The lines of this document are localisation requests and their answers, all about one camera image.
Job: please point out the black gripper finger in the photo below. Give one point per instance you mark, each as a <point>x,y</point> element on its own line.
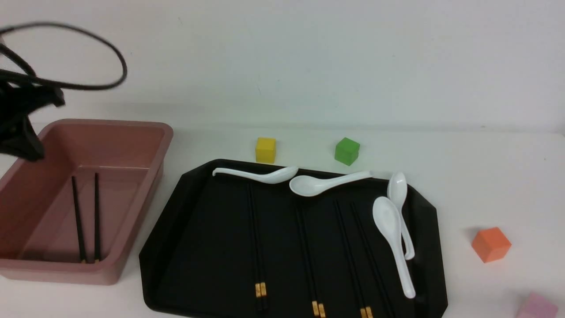
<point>18,138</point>

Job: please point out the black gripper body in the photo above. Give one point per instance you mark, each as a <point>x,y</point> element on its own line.
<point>18,102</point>

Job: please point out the black chopstick gold band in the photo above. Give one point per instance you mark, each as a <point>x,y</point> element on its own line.
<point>79,229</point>
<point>254,247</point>
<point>372,263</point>
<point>319,295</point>
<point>307,264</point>
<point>261,269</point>
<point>97,235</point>
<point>360,302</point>

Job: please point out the pink plastic bin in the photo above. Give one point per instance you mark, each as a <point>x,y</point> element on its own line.
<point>37,223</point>

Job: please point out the black plastic tray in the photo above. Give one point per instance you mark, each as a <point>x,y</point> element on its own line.
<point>197,261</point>

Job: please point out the yellow cube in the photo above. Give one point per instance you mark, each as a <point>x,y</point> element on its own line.
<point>266,150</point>

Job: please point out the white spoon far left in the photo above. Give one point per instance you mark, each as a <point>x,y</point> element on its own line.
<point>276,177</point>

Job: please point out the white spoon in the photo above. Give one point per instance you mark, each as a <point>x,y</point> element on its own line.
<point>307,186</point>
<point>388,221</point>
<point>397,193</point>
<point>276,177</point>

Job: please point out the white spoon centre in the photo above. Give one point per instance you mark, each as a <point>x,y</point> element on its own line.
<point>307,186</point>

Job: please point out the green cube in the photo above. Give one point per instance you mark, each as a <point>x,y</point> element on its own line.
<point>347,151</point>

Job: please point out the white spoon front right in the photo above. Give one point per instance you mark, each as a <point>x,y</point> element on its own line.
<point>388,221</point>

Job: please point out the white spoon back right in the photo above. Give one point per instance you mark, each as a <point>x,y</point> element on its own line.
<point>397,193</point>

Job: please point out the orange cube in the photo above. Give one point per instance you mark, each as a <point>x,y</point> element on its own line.
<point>491,244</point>

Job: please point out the pink cube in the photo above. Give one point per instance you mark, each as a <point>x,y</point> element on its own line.
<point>537,306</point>

